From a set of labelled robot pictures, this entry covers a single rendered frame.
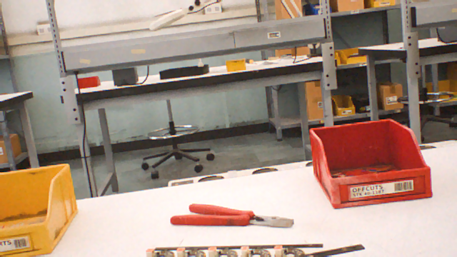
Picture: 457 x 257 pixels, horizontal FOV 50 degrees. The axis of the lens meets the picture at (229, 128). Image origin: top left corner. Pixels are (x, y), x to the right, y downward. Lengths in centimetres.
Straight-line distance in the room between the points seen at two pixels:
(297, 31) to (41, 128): 296
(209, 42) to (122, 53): 43
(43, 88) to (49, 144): 52
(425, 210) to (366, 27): 439
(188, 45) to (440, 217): 205
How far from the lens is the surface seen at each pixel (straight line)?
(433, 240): 43
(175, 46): 243
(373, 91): 333
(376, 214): 49
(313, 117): 431
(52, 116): 477
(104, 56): 247
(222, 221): 48
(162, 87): 248
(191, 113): 460
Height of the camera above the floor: 93
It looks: 11 degrees down
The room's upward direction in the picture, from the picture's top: 7 degrees counter-clockwise
